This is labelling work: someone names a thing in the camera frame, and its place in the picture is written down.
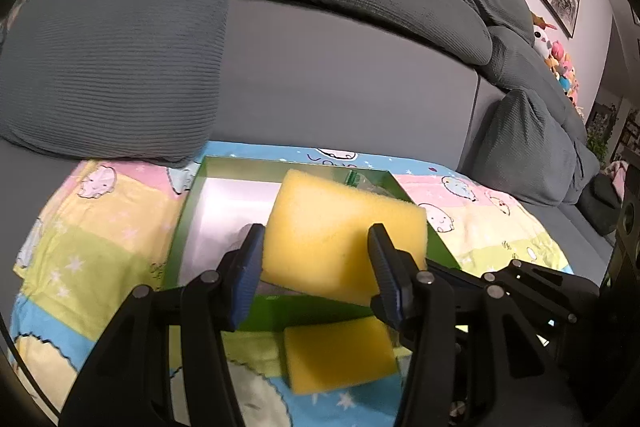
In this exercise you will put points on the plain yellow sponge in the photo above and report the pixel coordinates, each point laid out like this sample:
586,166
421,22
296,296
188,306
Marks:
340,357

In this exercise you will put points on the green potted plant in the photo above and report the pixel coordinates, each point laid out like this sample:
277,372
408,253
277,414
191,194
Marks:
600,127

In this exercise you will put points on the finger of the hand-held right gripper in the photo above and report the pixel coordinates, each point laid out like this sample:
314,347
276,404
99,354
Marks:
555,287
470,273

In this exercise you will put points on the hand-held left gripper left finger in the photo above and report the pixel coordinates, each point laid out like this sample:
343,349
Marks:
250,272

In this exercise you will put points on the cartoon printed blanket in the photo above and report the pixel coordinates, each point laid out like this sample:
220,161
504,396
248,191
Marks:
100,267

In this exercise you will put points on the yellow sponge green scrub side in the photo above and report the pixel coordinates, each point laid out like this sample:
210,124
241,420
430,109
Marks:
325,232

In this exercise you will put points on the dark cloth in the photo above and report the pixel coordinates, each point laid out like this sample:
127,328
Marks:
597,202

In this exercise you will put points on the green cardboard box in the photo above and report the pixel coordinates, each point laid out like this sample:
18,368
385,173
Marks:
186,232

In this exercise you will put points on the pile of plush toys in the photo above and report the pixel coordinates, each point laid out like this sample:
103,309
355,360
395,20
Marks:
560,62

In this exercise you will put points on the grey sofa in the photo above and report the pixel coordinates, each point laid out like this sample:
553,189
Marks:
350,97

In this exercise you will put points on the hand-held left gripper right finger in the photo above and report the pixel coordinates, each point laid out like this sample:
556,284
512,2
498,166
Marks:
385,267

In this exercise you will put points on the pink cloth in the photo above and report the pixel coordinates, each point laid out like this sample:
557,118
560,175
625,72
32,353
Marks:
617,172

